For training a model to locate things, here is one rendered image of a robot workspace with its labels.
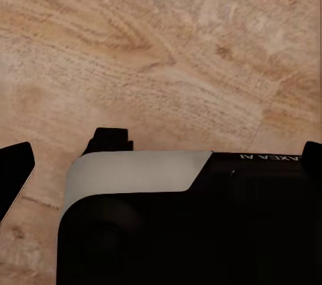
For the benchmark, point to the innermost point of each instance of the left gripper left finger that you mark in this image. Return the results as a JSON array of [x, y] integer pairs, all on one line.
[[16, 164]]

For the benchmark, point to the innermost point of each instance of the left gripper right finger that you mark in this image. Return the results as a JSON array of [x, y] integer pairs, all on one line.
[[311, 161]]

